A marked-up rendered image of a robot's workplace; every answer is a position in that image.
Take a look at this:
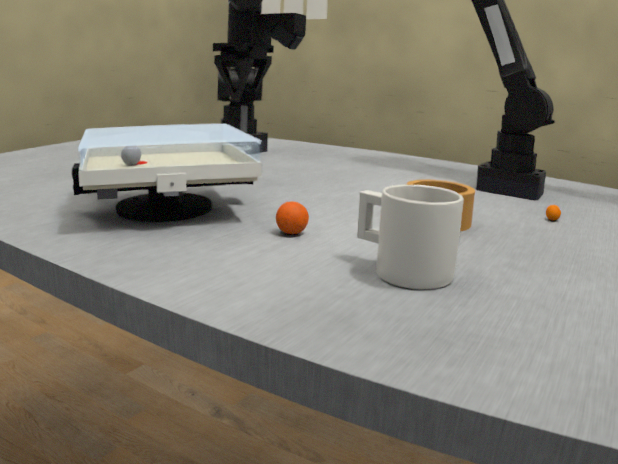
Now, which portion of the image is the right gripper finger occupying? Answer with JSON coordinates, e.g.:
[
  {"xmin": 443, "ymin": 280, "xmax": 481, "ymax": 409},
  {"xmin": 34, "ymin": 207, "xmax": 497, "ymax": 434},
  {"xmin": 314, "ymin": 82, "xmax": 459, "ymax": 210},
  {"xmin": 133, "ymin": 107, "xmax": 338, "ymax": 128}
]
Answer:
[
  {"xmin": 235, "ymin": 59, "xmax": 272, "ymax": 92},
  {"xmin": 214, "ymin": 58, "xmax": 254, "ymax": 102}
]

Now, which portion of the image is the white mug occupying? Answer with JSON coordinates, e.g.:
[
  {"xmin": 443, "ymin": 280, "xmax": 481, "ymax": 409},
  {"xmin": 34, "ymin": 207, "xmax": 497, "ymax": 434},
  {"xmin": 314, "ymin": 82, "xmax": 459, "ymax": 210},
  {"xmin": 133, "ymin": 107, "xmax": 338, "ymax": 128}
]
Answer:
[{"xmin": 357, "ymin": 185, "xmax": 464, "ymax": 290}]

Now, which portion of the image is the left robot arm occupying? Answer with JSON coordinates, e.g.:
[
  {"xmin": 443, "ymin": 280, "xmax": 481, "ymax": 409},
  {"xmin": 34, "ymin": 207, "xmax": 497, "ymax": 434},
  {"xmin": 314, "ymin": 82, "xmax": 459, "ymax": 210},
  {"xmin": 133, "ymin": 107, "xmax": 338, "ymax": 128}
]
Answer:
[{"xmin": 471, "ymin": 0, "xmax": 555, "ymax": 185}]

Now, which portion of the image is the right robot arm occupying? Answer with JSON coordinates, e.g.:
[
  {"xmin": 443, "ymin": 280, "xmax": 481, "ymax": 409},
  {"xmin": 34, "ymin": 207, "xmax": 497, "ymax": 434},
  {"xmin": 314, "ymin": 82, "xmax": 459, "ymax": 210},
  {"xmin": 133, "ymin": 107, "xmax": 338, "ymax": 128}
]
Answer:
[{"xmin": 217, "ymin": 0, "xmax": 306, "ymax": 141}]

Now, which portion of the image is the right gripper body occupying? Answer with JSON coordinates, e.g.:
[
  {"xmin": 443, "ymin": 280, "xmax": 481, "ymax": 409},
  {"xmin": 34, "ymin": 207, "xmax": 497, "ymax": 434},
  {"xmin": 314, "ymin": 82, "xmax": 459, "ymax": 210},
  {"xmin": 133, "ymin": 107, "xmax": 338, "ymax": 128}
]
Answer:
[{"xmin": 213, "ymin": 11, "xmax": 274, "ymax": 60}]

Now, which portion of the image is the orange ball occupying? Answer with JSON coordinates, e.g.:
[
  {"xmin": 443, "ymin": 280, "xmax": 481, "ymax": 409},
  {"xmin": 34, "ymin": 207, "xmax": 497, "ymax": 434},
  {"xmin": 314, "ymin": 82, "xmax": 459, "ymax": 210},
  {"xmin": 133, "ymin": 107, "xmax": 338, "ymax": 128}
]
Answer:
[
  {"xmin": 546, "ymin": 205, "xmax": 561, "ymax": 221},
  {"xmin": 276, "ymin": 201, "xmax": 309, "ymax": 235}
]

